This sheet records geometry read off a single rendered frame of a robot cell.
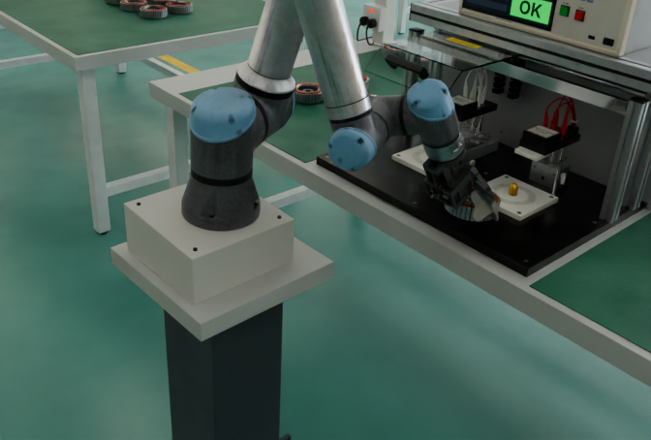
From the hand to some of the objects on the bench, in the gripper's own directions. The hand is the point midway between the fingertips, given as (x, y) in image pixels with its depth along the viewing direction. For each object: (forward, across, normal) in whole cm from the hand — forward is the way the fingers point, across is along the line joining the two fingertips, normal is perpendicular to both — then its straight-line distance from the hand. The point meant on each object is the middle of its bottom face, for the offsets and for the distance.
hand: (473, 204), depth 152 cm
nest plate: (+16, -27, +14) cm, 34 cm away
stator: (+22, -84, +18) cm, 89 cm away
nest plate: (+16, -3, +14) cm, 21 cm away
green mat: (+29, +50, +32) cm, 66 cm away
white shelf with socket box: (+50, -105, +62) cm, 132 cm away
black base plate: (+19, -15, +14) cm, 28 cm away
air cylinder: (+23, -3, +26) cm, 35 cm away
